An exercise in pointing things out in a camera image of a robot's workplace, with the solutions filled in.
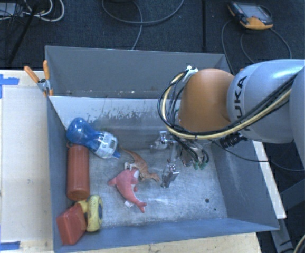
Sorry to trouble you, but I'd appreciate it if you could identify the long red-brown block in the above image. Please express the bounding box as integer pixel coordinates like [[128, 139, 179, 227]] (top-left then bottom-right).
[[66, 142, 91, 201]]

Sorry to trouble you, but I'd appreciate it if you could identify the short red-brown flat block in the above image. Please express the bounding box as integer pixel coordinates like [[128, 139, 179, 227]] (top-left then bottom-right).
[[56, 203, 88, 246]]

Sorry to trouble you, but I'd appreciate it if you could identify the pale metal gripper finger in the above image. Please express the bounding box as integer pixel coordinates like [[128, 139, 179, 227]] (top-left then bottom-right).
[[160, 163, 180, 189], [149, 130, 174, 150]]

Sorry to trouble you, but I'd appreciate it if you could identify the yellow toy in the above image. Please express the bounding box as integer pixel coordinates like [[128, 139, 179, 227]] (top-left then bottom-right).
[[77, 194, 104, 233]]

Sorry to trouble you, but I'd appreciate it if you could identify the pink toy whale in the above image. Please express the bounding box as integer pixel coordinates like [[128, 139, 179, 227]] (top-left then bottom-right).
[[107, 168, 148, 213]]

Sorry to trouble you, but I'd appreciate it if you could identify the orange toy dinosaur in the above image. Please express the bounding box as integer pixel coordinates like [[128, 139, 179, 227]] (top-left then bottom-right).
[[120, 145, 161, 183]]

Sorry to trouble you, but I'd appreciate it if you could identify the blue plastic bottle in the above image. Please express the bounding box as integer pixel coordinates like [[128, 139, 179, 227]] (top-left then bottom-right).
[[65, 116, 122, 160]]

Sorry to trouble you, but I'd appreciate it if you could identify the grey metal bin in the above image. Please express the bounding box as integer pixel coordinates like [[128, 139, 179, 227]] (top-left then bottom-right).
[[44, 45, 281, 253]]

